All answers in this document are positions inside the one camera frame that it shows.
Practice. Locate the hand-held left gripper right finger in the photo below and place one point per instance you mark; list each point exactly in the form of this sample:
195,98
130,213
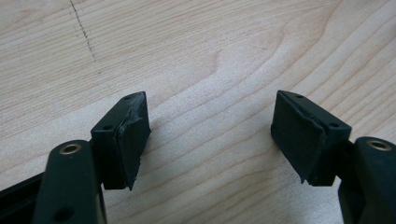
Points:
306,137

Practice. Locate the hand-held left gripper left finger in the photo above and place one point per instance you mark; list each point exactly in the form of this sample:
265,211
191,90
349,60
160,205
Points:
121,146

